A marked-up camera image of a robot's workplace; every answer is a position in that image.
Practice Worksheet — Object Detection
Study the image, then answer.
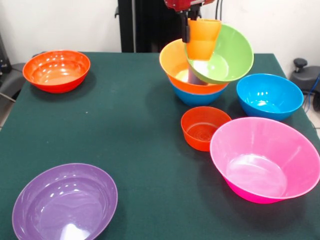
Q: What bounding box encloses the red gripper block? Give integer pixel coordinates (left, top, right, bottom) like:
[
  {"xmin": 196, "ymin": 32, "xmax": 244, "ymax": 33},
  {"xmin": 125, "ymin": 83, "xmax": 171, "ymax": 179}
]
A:
[{"xmin": 163, "ymin": 0, "xmax": 216, "ymax": 44}]

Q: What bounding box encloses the orange cup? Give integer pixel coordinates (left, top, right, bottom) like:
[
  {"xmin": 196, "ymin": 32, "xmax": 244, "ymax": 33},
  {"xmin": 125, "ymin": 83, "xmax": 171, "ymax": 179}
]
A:
[
  {"xmin": 187, "ymin": 18, "xmax": 223, "ymax": 43},
  {"xmin": 186, "ymin": 38, "xmax": 217, "ymax": 61}
]

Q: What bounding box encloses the large orange bowl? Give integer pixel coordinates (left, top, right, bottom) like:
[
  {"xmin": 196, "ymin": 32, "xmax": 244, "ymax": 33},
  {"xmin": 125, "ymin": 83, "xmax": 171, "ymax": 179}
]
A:
[{"xmin": 159, "ymin": 38, "xmax": 230, "ymax": 95}]

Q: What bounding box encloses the green bowl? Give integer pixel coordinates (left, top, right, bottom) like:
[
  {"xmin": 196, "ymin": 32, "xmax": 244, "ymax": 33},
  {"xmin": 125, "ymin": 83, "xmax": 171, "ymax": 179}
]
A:
[{"xmin": 184, "ymin": 23, "xmax": 255, "ymax": 85}]

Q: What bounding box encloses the blue cone-shaped bowl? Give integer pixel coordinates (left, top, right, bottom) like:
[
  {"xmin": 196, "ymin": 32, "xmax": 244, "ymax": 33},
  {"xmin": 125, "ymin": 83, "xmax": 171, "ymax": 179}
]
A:
[{"xmin": 171, "ymin": 81, "xmax": 228, "ymax": 106}]

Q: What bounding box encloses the large red-orange bowl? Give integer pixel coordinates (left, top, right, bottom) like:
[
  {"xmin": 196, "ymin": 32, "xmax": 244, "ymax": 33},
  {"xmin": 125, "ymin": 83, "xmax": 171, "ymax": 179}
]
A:
[{"xmin": 22, "ymin": 49, "xmax": 91, "ymax": 94}]

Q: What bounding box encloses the blue round bowl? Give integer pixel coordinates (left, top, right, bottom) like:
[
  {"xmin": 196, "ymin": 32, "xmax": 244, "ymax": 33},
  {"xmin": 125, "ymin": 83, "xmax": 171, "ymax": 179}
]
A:
[{"xmin": 236, "ymin": 73, "xmax": 305, "ymax": 122}]

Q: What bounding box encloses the small red bowl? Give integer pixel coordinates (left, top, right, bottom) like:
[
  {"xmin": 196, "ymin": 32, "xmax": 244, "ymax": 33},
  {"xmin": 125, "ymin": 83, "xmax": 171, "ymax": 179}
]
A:
[{"xmin": 180, "ymin": 106, "xmax": 233, "ymax": 152}]

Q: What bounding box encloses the pink bowl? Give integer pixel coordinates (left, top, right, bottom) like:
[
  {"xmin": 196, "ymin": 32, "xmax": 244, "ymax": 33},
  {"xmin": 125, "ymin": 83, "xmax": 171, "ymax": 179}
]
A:
[{"xmin": 209, "ymin": 116, "xmax": 320, "ymax": 204}]

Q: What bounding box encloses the dark green table cloth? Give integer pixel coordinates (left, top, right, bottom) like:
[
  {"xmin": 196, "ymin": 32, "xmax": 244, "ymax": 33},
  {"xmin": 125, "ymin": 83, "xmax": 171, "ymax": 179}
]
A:
[{"xmin": 0, "ymin": 51, "xmax": 320, "ymax": 240}]

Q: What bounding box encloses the black equipment box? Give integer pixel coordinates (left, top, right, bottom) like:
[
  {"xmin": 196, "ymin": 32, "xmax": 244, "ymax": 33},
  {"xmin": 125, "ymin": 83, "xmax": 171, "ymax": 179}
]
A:
[{"xmin": 0, "ymin": 33, "xmax": 11, "ymax": 75}]

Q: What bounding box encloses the purple bowl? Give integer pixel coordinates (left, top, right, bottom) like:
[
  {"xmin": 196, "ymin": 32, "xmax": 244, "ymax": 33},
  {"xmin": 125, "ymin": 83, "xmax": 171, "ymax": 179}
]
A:
[{"xmin": 11, "ymin": 163, "xmax": 119, "ymax": 240}]

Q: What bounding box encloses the wall cable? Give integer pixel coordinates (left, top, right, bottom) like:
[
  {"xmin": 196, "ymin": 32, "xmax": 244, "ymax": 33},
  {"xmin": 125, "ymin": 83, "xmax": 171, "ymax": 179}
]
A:
[{"xmin": 214, "ymin": 0, "xmax": 225, "ymax": 22}]

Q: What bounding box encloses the black pedestal foot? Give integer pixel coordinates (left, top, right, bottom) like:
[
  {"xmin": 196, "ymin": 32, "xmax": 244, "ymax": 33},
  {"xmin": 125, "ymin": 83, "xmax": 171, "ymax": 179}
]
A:
[
  {"xmin": 0, "ymin": 62, "xmax": 28, "ymax": 106},
  {"xmin": 289, "ymin": 58, "xmax": 320, "ymax": 95}
]

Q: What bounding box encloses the blue cable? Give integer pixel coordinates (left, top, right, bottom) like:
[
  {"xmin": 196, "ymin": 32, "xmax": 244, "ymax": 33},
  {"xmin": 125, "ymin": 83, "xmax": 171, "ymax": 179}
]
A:
[{"xmin": 303, "ymin": 74, "xmax": 320, "ymax": 112}]

